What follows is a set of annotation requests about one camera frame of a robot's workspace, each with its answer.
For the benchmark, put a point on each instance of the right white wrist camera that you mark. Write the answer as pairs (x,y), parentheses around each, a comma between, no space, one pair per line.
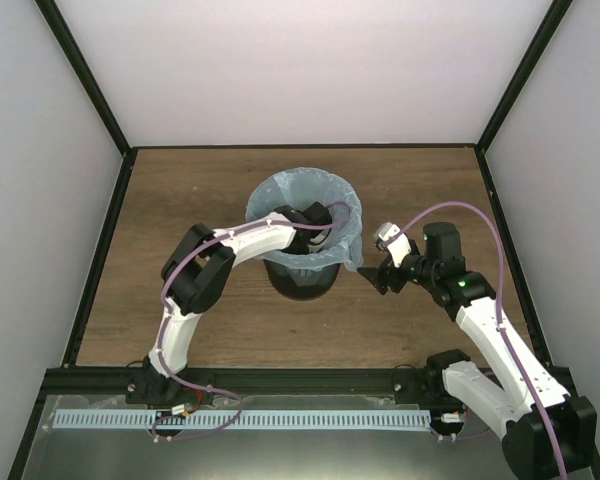
(389,238)

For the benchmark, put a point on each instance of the right black frame post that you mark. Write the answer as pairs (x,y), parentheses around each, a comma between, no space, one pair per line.
(541,39)

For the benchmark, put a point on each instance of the black mesh trash bin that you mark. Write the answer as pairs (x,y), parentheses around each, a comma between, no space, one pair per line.
(301,277)

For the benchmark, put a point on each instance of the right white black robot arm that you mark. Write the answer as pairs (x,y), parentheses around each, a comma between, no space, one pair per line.
(543,429)

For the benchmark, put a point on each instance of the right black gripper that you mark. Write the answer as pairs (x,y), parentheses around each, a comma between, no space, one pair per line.
(377,278)

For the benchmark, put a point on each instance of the light blue plastic trash bag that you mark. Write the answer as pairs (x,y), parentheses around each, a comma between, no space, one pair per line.
(326,212)

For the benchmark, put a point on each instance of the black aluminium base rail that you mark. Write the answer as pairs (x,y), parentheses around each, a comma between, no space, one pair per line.
(404,385)

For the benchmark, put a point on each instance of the left black frame post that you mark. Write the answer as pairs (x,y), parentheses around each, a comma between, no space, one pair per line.
(69,46)

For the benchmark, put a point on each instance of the black frame post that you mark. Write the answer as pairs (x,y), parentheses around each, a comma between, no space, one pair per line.
(69,46)
(541,39)

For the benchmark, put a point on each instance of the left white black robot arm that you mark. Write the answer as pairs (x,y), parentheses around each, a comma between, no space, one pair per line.
(196,273)

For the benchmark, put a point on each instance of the light blue slotted cable duct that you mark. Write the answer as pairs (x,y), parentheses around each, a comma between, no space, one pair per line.
(400,420)

